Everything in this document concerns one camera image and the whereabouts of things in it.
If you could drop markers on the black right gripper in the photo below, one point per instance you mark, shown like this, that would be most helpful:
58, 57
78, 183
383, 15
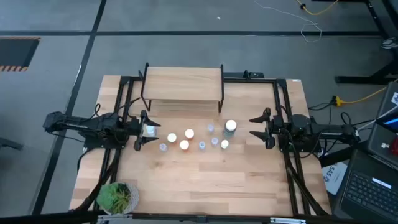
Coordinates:
273, 129

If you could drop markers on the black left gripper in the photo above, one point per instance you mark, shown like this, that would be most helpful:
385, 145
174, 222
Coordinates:
138, 130

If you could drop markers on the white medicine bottle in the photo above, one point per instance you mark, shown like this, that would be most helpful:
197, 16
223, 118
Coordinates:
150, 130

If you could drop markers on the clear pill vial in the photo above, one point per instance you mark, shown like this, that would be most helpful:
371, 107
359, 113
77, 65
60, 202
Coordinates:
214, 141
211, 127
202, 145
163, 147

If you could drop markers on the orange pill bottle white cap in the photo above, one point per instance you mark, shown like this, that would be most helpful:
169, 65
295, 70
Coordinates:
184, 145
172, 137
189, 133

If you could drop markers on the large green-label gummies bottle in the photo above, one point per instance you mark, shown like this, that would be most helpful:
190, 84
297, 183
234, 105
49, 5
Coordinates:
230, 126

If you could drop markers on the small white labelled bottle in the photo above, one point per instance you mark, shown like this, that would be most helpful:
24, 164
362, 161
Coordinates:
224, 144

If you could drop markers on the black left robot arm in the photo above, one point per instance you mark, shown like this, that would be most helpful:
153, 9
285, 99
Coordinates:
93, 126

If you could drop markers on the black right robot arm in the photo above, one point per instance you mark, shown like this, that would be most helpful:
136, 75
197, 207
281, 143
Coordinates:
326, 130

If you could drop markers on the green plant in white pot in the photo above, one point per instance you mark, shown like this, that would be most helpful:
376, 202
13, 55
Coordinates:
116, 197

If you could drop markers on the white printed paper sheet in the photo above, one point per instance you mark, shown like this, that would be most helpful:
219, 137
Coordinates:
334, 179

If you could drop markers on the grey laptop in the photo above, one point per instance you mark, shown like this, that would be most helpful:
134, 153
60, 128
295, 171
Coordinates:
381, 137

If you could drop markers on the black laptop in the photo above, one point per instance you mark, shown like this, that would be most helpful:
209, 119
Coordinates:
367, 189

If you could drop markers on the dark chair base leg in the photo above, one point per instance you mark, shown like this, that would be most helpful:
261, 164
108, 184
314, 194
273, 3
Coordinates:
9, 143

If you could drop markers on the grey sneaker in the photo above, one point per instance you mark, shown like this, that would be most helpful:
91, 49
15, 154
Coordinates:
391, 43

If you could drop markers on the black hazard-striped floor hatch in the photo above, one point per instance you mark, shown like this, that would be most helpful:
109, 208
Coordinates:
15, 51

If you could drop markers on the black aluminium rig frame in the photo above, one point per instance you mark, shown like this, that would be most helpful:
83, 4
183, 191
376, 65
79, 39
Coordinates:
245, 80

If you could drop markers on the wooden shelf with black frame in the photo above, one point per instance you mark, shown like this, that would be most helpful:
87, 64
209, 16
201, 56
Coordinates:
183, 82

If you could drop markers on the black desk leg frame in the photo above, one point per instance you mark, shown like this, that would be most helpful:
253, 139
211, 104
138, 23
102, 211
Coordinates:
363, 79

